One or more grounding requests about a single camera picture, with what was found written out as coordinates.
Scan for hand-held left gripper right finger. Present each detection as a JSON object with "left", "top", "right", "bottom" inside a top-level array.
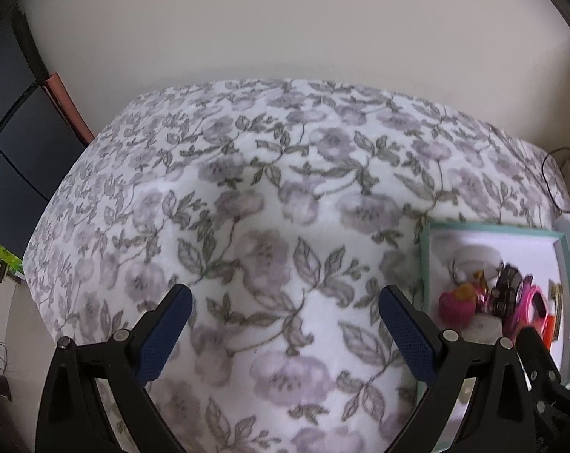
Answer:
[{"left": 380, "top": 285, "right": 540, "bottom": 453}]

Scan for floral blanket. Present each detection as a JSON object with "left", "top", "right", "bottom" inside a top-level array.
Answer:
[{"left": 23, "top": 79, "right": 570, "bottom": 453}]

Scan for teal shallow cardboard box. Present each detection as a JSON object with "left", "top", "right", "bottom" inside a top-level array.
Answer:
[{"left": 417, "top": 219, "right": 570, "bottom": 449}]

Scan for black cable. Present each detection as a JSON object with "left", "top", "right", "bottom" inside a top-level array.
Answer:
[{"left": 542, "top": 146, "right": 570, "bottom": 214}]

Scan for black toy car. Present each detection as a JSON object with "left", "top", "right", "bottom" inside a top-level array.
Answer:
[{"left": 495, "top": 264, "right": 522, "bottom": 316}]

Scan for white charger plug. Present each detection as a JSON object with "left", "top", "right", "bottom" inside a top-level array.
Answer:
[{"left": 468, "top": 315, "right": 503, "bottom": 341}]

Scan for pink toy watch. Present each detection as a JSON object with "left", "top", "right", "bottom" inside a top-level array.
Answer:
[{"left": 513, "top": 274, "right": 550, "bottom": 338}]

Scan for orange pink small toy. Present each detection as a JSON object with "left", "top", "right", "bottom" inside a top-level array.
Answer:
[{"left": 472, "top": 270, "right": 492, "bottom": 314}]

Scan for dark cabinet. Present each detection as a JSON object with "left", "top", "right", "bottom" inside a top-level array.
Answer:
[{"left": 0, "top": 5, "right": 97, "bottom": 265}]

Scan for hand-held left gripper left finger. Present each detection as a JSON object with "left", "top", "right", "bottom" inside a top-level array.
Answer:
[{"left": 36, "top": 284, "right": 194, "bottom": 453}]

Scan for white cup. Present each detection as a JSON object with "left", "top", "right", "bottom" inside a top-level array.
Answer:
[{"left": 449, "top": 244, "right": 502, "bottom": 280}]

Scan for pink yellow toy figure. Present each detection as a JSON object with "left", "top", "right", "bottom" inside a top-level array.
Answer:
[{"left": 438, "top": 283, "right": 480, "bottom": 328}]

